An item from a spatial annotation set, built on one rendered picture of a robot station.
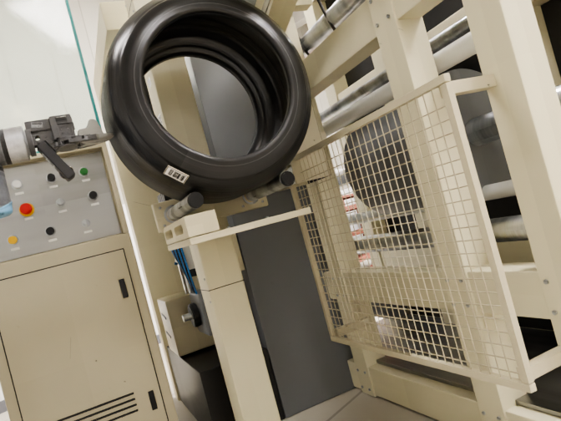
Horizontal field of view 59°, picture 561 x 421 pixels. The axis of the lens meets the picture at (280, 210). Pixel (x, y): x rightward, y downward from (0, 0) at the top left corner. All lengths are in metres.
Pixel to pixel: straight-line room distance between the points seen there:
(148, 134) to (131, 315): 0.92
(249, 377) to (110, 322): 0.59
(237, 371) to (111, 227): 0.77
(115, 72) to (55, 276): 0.92
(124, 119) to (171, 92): 0.48
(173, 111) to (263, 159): 0.51
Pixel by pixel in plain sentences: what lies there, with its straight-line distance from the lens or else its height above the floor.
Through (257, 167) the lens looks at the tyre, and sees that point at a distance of 1.38.
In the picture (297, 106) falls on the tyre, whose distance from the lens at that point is 1.47.
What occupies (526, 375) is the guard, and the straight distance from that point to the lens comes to 1.21.
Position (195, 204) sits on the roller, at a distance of 1.35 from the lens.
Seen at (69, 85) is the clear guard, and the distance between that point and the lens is 2.19.
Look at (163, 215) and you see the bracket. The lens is 1.68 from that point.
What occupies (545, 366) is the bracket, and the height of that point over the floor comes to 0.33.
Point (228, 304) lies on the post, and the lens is 1.75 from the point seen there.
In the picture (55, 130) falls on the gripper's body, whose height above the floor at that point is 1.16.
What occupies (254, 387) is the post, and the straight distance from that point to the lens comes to 1.81.
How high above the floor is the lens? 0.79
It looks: 1 degrees up
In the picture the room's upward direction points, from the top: 15 degrees counter-clockwise
